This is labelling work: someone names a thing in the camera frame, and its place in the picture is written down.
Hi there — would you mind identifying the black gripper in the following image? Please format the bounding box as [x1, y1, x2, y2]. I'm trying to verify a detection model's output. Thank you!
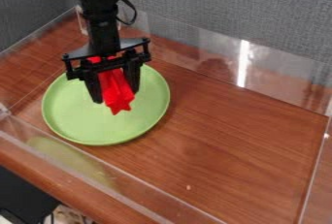
[61, 38, 151, 104]

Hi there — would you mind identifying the red ridged carrot block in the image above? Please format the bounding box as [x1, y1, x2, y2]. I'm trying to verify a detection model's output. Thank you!
[85, 55, 138, 116]

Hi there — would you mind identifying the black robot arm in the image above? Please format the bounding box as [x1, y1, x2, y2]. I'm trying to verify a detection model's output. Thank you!
[61, 0, 151, 104]

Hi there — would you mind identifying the green round plate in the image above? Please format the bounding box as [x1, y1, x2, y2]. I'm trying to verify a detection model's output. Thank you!
[41, 65, 171, 145]

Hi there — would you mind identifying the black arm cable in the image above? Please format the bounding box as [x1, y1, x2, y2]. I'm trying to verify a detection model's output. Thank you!
[115, 0, 139, 27]

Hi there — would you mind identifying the clear acrylic enclosure wall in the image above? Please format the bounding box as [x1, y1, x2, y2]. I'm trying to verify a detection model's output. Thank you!
[0, 14, 332, 224]

